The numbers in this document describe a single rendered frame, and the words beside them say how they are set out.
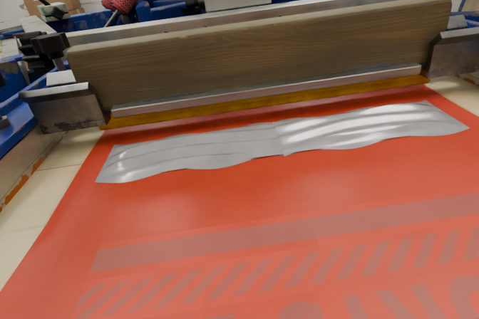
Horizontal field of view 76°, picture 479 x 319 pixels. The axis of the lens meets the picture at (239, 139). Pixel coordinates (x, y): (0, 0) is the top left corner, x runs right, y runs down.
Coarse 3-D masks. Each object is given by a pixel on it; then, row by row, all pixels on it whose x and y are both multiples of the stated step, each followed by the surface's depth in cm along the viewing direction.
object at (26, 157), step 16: (32, 128) 33; (16, 144) 30; (32, 144) 32; (48, 144) 35; (0, 160) 27; (16, 160) 29; (32, 160) 31; (0, 176) 27; (16, 176) 29; (0, 192) 27; (16, 192) 29; (0, 208) 26
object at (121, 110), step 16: (400, 64) 35; (416, 64) 34; (288, 80) 34; (304, 80) 34; (320, 80) 33; (336, 80) 34; (352, 80) 34; (368, 80) 34; (176, 96) 34; (192, 96) 34; (208, 96) 33; (224, 96) 33; (240, 96) 34; (256, 96) 34; (112, 112) 33; (128, 112) 33; (144, 112) 34
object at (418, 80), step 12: (372, 84) 37; (384, 84) 37; (396, 84) 37; (408, 84) 37; (420, 84) 38; (288, 96) 37; (300, 96) 37; (312, 96) 37; (324, 96) 37; (204, 108) 36; (216, 108) 37; (228, 108) 37; (240, 108) 37; (252, 108) 37; (120, 120) 36; (132, 120) 36; (144, 120) 37; (156, 120) 37; (168, 120) 37
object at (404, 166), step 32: (352, 96) 38; (384, 96) 37; (416, 96) 36; (288, 160) 28; (320, 160) 27; (352, 160) 27; (384, 160) 26; (416, 160) 26; (448, 160) 25; (320, 192) 24; (352, 192) 23; (384, 192) 23; (416, 192) 23
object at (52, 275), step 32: (128, 128) 38; (160, 128) 37; (192, 128) 36; (224, 128) 35; (96, 160) 32; (256, 160) 29; (96, 192) 27; (128, 192) 27; (160, 192) 26; (192, 192) 26; (224, 192) 25; (256, 192) 25; (288, 192) 24; (64, 224) 24; (96, 224) 24; (128, 224) 23; (160, 224) 23; (192, 224) 22; (224, 224) 22; (32, 256) 22; (64, 256) 21; (32, 288) 19; (64, 288) 19
